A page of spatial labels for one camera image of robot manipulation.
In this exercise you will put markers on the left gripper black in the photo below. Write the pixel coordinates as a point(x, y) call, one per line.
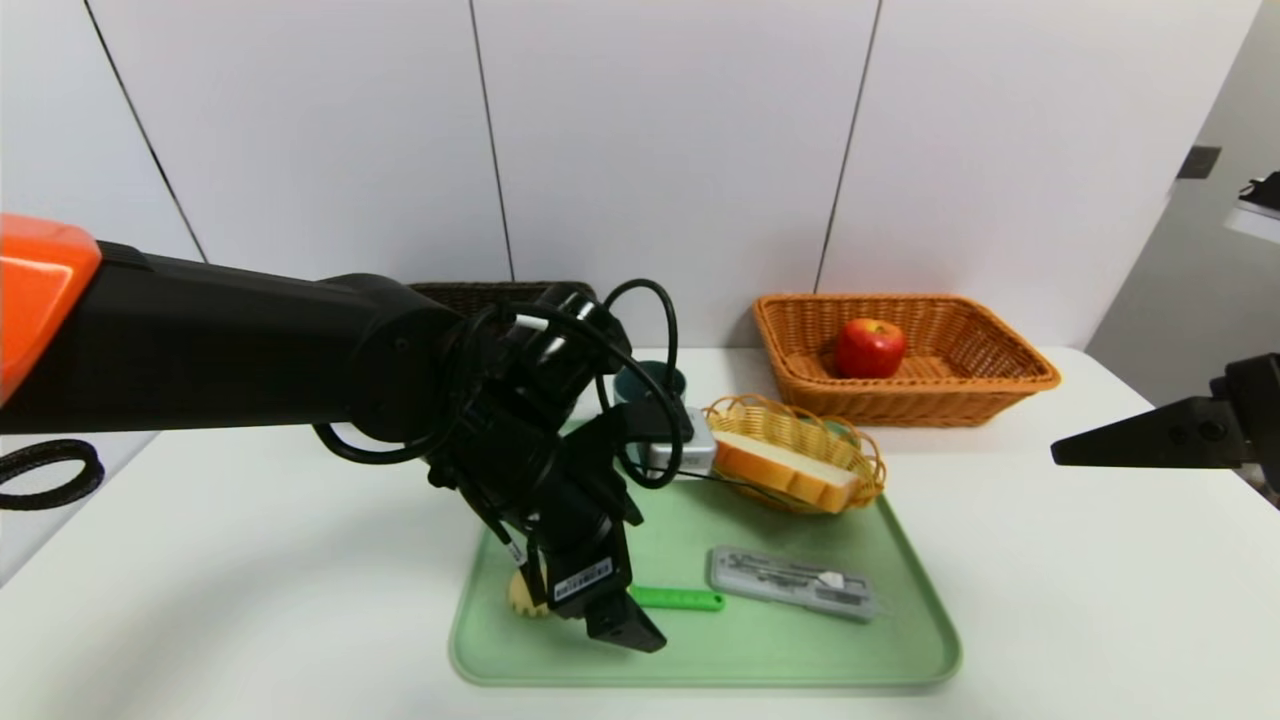
point(585, 582)

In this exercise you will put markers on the dark wall fixture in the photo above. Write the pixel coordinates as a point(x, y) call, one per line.
point(1198, 163)

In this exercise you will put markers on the small yellow wicker basket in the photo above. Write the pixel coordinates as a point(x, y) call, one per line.
point(790, 420)

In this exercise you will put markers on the orange wicker basket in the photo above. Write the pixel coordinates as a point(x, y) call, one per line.
point(950, 400)

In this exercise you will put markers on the thin black zip tie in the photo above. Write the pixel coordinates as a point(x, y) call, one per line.
point(730, 483)

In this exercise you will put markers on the slice of white bread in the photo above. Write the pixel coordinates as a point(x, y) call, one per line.
point(790, 470)

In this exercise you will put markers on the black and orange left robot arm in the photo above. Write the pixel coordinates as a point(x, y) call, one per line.
point(200, 340)

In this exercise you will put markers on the white board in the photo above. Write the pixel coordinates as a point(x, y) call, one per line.
point(1255, 222)

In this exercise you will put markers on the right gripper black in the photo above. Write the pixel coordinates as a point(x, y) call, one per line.
point(1238, 412)

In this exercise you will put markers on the dark brown wicker basket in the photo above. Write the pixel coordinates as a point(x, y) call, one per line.
point(470, 297)

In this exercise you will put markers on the grey cutlery case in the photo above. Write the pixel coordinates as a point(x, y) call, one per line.
point(790, 582)

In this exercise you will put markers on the blue-grey plastic cup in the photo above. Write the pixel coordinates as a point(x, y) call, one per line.
point(655, 378)

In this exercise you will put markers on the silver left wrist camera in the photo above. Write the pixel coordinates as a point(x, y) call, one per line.
point(692, 455)

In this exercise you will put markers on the red apple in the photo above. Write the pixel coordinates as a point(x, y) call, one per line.
point(870, 350)

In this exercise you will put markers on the black background object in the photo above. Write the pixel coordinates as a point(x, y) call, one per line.
point(1265, 190)

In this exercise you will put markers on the light green plastic tray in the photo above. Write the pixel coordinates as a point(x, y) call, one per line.
point(760, 650)

